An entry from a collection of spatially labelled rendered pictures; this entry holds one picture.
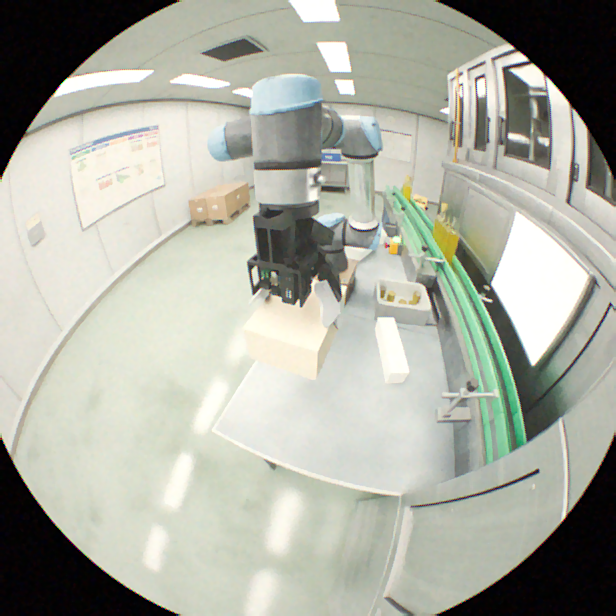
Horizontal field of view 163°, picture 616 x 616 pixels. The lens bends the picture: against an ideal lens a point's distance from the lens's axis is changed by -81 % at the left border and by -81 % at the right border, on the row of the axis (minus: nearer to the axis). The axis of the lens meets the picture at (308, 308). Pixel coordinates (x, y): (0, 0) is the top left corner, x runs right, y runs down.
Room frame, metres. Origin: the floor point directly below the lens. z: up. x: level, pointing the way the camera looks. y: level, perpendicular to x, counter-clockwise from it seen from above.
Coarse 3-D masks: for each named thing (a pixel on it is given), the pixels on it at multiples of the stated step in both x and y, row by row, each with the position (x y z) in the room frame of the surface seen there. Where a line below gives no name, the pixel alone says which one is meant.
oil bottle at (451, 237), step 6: (450, 228) 0.86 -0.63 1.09; (450, 234) 0.84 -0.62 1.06; (456, 234) 0.84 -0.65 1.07; (444, 240) 0.88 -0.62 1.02; (450, 240) 0.84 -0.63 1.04; (456, 240) 0.84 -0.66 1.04; (444, 246) 0.86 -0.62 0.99; (450, 246) 0.84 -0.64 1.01; (444, 252) 0.85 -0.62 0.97; (450, 252) 0.84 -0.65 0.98; (450, 258) 0.84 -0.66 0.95; (450, 264) 0.84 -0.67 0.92
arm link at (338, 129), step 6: (330, 108) 0.37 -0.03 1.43; (330, 114) 0.31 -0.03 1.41; (336, 114) 0.36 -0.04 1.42; (336, 120) 0.33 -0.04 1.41; (342, 120) 0.38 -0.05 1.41; (336, 126) 0.33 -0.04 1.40; (342, 126) 0.36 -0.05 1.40; (330, 132) 0.31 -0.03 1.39; (336, 132) 0.33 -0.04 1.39; (342, 132) 0.36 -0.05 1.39; (330, 138) 0.32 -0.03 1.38; (336, 138) 0.35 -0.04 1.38; (342, 138) 0.39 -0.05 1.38; (324, 144) 0.33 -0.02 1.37; (330, 144) 0.35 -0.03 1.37; (336, 144) 0.39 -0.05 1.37
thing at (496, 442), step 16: (400, 192) 2.14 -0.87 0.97; (432, 240) 1.00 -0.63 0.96; (448, 272) 0.71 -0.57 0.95; (448, 288) 0.66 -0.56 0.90; (464, 304) 0.50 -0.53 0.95; (464, 320) 0.46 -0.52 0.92; (464, 336) 0.41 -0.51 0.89; (480, 336) 0.34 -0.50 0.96; (480, 352) 0.30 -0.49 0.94; (480, 368) 0.27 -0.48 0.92; (480, 384) 0.22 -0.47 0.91; (496, 384) 0.18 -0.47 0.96; (480, 400) 0.18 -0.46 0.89; (496, 400) 0.14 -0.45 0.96; (496, 416) 0.10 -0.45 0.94; (496, 432) 0.06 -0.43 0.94; (496, 448) 0.02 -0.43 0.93
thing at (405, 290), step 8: (376, 280) 0.79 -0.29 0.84; (384, 280) 0.80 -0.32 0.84; (392, 280) 0.79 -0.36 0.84; (400, 280) 0.79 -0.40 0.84; (392, 288) 0.79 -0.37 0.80; (400, 288) 0.78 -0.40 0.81; (408, 288) 0.77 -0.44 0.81; (416, 288) 0.77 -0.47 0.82; (424, 288) 0.74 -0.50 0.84; (400, 296) 0.77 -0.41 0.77; (408, 296) 0.77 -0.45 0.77; (424, 296) 0.70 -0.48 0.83; (384, 304) 0.64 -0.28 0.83; (392, 304) 0.64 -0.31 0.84; (400, 304) 0.63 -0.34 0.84; (416, 304) 0.72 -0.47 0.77; (424, 304) 0.66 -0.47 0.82
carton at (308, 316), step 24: (312, 288) 0.34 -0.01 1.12; (264, 312) 0.28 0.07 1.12; (288, 312) 0.28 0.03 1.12; (312, 312) 0.28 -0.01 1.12; (264, 336) 0.23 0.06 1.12; (288, 336) 0.22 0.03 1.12; (312, 336) 0.22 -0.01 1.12; (264, 360) 0.23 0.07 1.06; (288, 360) 0.21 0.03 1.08; (312, 360) 0.20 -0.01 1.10
